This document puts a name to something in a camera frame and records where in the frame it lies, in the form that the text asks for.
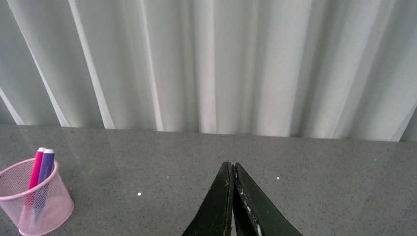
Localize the pink marker pen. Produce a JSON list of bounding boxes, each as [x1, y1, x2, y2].
[[21, 147, 46, 226]]

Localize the pink mesh cup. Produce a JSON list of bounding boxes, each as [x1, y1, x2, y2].
[[0, 158, 74, 236]]

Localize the purple marker pen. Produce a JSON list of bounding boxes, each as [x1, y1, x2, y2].
[[33, 148, 55, 224]]

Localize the white curtain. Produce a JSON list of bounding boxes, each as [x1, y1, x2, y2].
[[0, 0, 417, 142]]

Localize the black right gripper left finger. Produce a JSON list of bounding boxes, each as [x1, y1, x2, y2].
[[182, 161, 234, 236]]

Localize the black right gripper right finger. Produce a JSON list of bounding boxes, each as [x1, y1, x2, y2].
[[233, 163, 301, 236]]

